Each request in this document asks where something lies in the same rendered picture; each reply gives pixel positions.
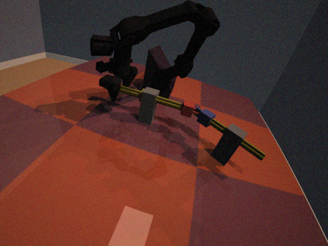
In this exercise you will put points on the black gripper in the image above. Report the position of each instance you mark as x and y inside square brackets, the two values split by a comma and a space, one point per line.
[121, 70]

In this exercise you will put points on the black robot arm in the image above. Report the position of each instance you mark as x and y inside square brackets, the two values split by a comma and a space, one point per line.
[135, 29]

